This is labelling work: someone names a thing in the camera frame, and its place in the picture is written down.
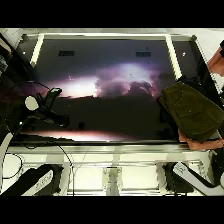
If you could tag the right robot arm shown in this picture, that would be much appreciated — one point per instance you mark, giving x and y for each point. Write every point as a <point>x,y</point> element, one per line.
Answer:
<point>186,173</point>

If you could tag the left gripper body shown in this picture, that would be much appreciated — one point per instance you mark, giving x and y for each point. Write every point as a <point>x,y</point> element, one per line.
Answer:
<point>54,93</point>

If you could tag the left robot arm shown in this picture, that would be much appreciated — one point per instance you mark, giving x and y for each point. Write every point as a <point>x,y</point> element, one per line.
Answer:
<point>31,103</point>

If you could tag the olive green garment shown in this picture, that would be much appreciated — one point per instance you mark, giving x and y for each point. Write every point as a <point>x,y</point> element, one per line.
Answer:
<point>191,110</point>

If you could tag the silver frame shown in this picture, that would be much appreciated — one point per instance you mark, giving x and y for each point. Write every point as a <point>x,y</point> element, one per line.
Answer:
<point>113,156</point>

